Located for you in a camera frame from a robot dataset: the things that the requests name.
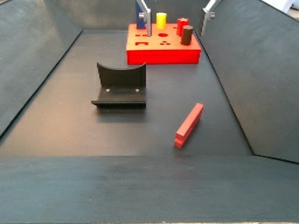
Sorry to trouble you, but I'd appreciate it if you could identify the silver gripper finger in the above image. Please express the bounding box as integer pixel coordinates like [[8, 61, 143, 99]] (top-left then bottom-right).
[[136, 0, 152, 37], [200, 0, 218, 35]]

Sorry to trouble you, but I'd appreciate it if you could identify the red double-square bar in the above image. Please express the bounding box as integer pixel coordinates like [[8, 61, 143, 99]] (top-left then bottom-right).
[[174, 103, 204, 149]]

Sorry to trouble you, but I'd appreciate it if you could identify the blue square peg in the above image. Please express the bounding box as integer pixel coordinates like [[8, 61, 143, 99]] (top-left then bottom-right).
[[135, 0, 146, 30]]

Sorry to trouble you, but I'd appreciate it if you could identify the red peg board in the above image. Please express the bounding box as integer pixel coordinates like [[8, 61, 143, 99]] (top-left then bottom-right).
[[126, 24, 202, 65]]

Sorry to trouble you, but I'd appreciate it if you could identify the yellow cylinder peg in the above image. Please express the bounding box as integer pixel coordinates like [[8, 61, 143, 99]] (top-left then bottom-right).
[[156, 12, 167, 30]]

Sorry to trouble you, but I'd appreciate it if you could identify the red star peg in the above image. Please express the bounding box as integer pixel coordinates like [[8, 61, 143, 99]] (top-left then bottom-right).
[[176, 17, 190, 37]]

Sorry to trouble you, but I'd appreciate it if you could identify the brown hexagonal peg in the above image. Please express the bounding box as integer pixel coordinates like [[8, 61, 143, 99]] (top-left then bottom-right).
[[182, 25, 192, 46]]

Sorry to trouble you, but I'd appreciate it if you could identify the black curved stand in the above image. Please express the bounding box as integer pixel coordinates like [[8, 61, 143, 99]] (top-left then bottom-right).
[[91, 64, 146, 108]]

